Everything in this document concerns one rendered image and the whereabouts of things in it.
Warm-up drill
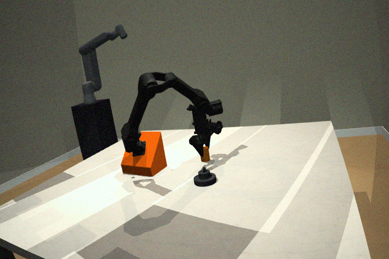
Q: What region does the orange tapered knob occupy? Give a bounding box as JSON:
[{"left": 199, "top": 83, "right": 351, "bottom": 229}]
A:
[{"left": 201, "top": 147, "right": 210, "bottom": 162}]

